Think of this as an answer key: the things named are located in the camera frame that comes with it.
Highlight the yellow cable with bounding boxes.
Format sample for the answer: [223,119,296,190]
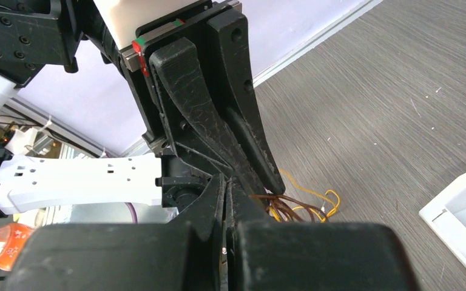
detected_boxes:
[268,169,342,224]

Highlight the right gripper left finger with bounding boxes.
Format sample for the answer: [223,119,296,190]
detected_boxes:
[5,175,226,290]

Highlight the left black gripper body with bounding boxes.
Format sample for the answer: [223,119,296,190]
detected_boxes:
[120,1,242,153]

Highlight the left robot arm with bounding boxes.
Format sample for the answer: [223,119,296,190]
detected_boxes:
[0,1,286,218]

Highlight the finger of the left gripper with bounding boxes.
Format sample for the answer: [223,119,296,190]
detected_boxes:
[206,8,286,195]
[149,38,265,195]

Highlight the brown cable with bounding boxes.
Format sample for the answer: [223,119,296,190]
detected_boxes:
[249,193,330,224]

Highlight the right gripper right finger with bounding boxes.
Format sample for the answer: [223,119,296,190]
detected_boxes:
[225,178,420,290]

